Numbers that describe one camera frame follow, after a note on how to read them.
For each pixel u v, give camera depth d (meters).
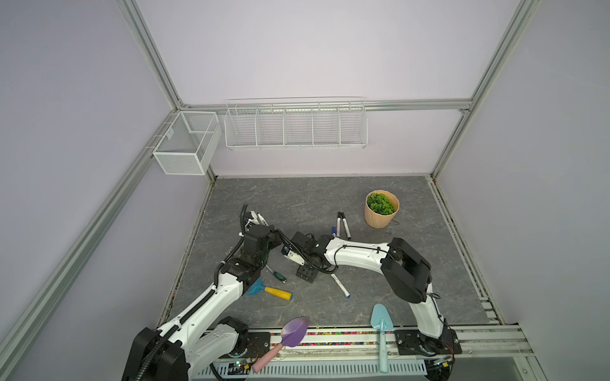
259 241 0.61
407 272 0.50
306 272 0.80
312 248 0.68
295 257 0.81
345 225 1.02
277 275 0.87
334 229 1.02
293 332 0.77
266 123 0.98
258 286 0.84
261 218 0.79
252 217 0.73
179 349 0.40
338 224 1.02
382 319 0.77
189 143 1.03
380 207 0.94
